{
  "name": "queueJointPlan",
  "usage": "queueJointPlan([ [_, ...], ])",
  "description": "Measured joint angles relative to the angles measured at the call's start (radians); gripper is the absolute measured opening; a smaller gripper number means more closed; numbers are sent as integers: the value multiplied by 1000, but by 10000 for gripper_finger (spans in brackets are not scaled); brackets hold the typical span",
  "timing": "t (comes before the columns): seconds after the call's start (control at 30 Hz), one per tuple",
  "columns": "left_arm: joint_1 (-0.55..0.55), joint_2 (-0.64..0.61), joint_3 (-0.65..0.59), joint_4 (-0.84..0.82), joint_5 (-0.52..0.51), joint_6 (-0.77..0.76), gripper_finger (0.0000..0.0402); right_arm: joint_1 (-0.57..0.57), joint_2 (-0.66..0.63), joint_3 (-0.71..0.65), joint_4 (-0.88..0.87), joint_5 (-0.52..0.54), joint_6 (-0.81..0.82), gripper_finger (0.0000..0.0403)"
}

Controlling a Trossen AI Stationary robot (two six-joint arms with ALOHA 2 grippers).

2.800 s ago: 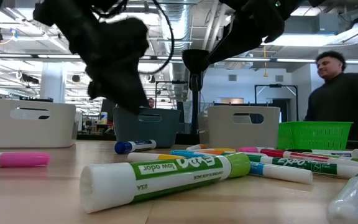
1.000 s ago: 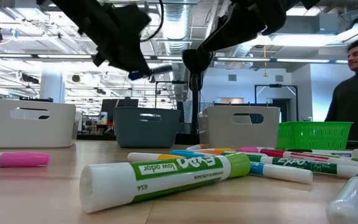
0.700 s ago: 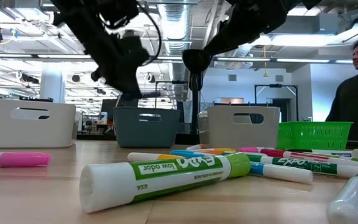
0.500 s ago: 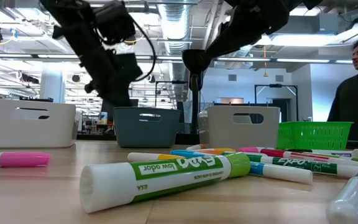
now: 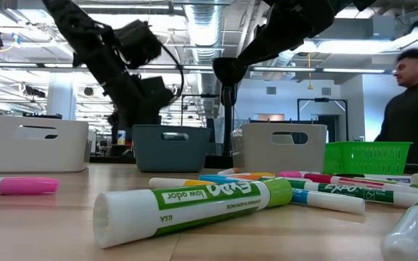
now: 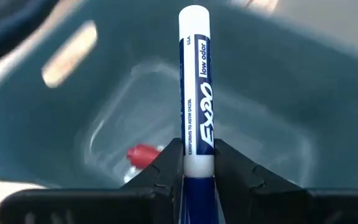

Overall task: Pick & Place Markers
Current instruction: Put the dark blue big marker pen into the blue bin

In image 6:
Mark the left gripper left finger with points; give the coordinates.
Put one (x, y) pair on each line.
(154, 199)

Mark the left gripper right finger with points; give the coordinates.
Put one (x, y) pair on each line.
(247, 199)

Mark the red Expo marker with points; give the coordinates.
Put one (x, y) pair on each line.
(141, 155)

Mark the blue Expo marker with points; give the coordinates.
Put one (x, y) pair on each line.
(197, 93)

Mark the teal plastic bin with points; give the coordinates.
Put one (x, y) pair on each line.
(291, 109)

